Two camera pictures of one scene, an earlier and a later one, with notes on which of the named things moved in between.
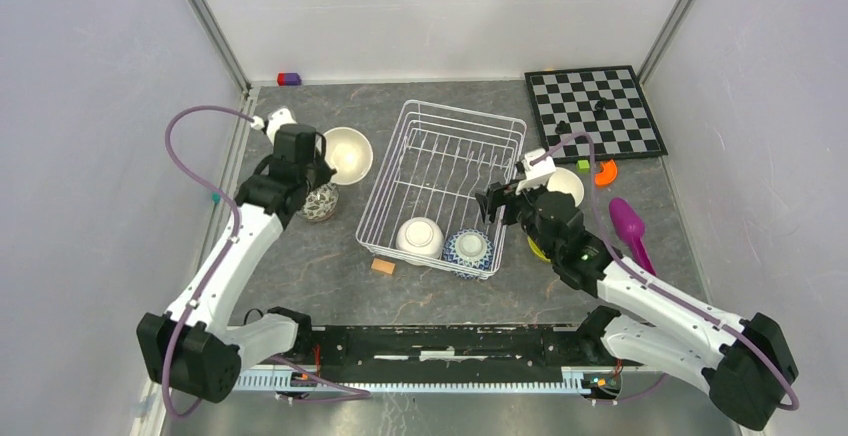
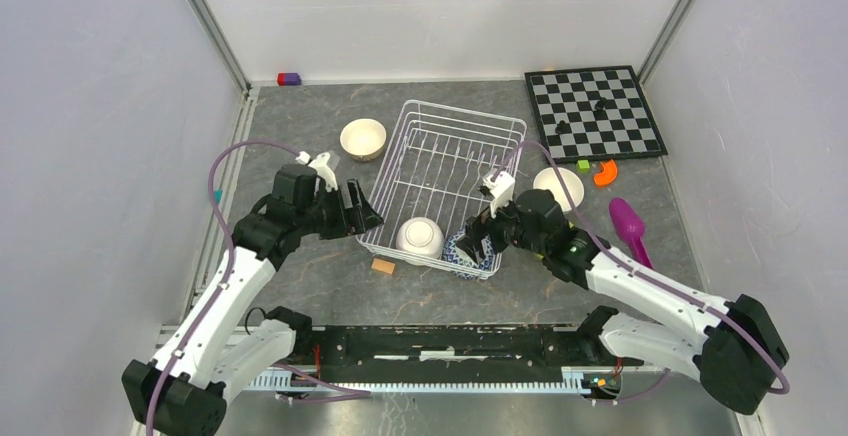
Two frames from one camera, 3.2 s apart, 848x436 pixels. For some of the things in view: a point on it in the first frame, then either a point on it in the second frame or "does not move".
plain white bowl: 420,234 does not move
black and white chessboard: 592,114 does not move
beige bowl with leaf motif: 350,152 to 363,139
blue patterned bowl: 468,253 does not move
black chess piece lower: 563,128 does not move
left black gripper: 325,172 to 359,218
